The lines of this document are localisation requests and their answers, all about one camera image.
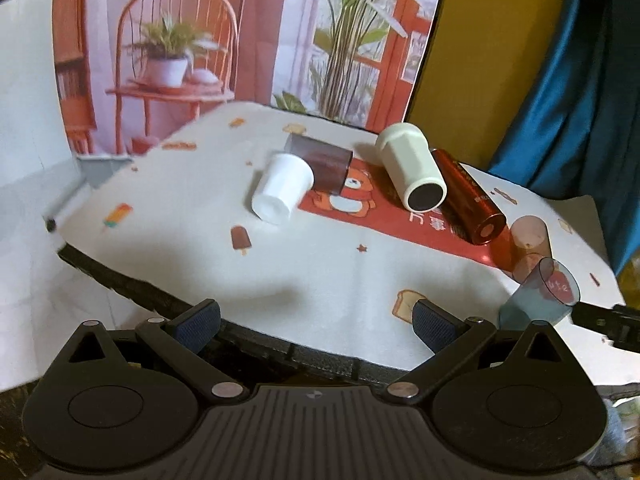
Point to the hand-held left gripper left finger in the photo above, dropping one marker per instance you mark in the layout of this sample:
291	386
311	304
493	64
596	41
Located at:
196	324

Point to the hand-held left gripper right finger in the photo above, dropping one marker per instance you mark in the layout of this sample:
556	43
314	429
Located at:
434	327

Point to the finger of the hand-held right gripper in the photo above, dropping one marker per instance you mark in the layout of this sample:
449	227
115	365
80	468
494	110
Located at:
622	325

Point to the blue translucent cup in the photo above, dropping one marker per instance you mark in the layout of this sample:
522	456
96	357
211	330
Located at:
537	297

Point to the pink translucent cup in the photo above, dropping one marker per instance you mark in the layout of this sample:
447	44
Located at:
530	242

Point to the red metallic cup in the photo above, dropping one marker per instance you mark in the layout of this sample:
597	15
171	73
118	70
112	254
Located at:
467	200

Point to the white cup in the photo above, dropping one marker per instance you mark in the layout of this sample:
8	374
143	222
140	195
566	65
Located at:
282	187

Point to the cream cup with black base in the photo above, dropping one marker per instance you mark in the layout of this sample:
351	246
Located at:
410	162

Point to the brown translucent cup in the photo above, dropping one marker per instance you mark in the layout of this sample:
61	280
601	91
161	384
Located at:
325	165

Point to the printed tablecloth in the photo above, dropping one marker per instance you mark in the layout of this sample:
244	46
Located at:
320	270

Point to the blue curtain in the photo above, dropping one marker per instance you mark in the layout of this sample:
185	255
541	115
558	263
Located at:
570	100

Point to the wall poster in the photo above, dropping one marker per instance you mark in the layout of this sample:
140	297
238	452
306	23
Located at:
260	35

